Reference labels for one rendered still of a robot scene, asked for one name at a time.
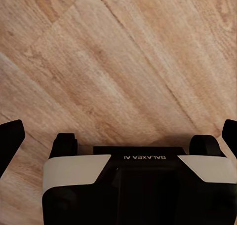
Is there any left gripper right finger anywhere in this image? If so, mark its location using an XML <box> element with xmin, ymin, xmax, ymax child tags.
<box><xmin>222</xmin><ymin>119</ymin><xmax>237</xmax><ymax>158</ymax></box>

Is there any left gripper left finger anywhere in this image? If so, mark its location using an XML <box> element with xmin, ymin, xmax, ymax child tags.
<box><xmin>0</xmin><ymin>119</ymin><xmax>26</xmax><ymax>178</ymax></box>

